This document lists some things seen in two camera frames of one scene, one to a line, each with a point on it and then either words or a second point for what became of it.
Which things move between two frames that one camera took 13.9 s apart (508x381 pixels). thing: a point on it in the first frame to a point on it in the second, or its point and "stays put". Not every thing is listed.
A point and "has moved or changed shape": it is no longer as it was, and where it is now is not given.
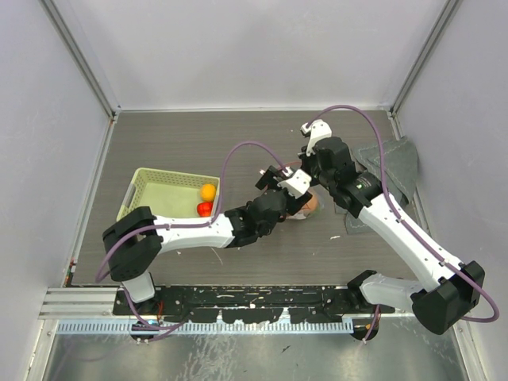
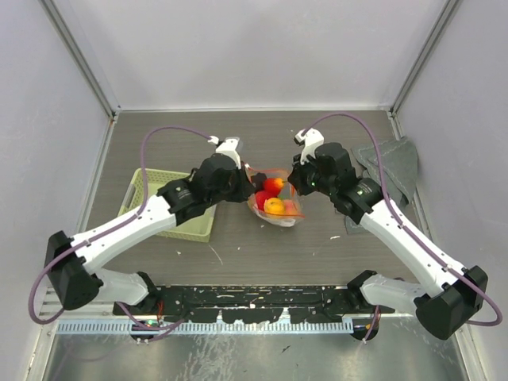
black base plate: [252, 305] stays put
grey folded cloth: [400, 164] stays put
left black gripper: [292, 203] to [245, 186]
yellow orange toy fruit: [207, 192] has moved or changed shape
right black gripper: [305, 159] stays put
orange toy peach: [313, 204] has moved or changed shape
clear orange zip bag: [321, 204] has moved or changed shape
